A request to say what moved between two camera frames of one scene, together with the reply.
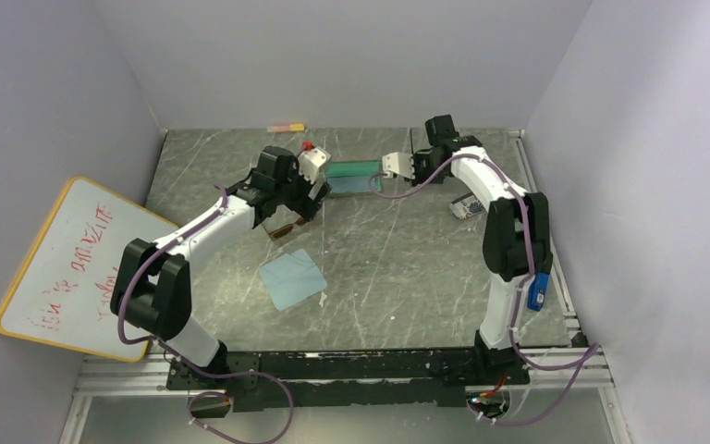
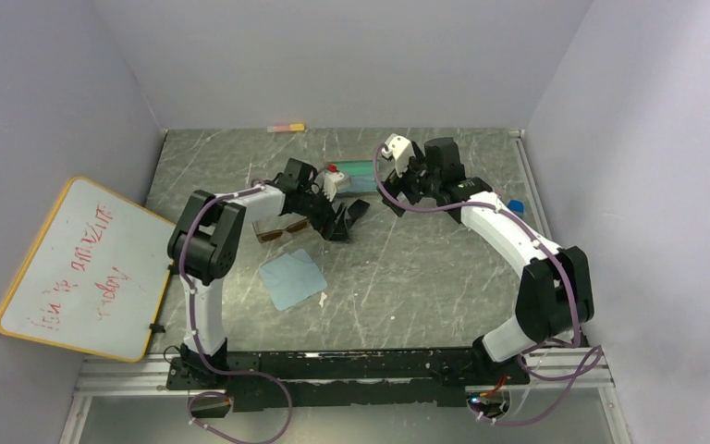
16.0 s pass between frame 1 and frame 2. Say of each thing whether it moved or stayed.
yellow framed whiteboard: stayed
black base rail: stayed
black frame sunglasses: moved
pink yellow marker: stayed
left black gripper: moved
